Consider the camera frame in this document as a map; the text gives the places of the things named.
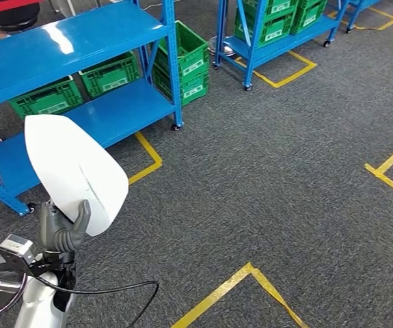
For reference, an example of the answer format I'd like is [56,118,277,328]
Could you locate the white curved plastic part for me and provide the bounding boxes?
[24,113,130,238]

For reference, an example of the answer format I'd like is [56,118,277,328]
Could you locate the blue metal shelf rack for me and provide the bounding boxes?
[212,0,351,92]
[346,0,383,33]
[0,0,184,217]

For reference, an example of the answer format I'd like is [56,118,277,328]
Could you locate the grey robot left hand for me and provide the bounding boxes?
[38,199,91,254]

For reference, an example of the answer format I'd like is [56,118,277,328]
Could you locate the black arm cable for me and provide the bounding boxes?
[33,273,160,328]

